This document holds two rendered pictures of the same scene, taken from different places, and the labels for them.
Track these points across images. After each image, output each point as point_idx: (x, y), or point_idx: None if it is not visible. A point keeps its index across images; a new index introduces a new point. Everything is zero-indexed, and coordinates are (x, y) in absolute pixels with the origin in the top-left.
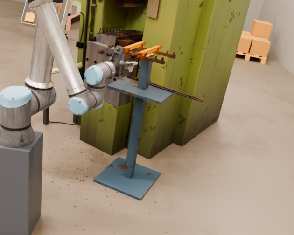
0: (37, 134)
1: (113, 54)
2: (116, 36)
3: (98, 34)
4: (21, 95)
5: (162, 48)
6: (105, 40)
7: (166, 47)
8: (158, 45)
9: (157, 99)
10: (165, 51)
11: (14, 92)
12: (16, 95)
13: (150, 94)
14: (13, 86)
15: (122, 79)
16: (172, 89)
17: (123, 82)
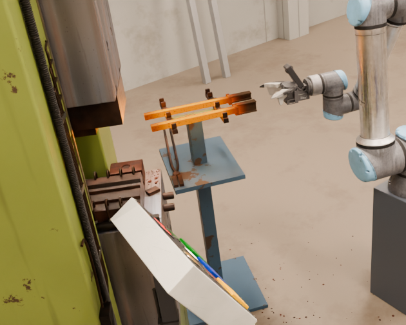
0: (382, 186)
1: (296, 74)
2: (127, 178)
3: (140, 204)
4: None
5: (109, 137)
6: (142, 198)
7: (109, 131)
8: (148, 113)
9: (216, 140)
10: (111, 138)
11: None
12: None
13: (212, 147)
14: None
15: (200, 182)
16: (167, 146)
17: (209, 175)
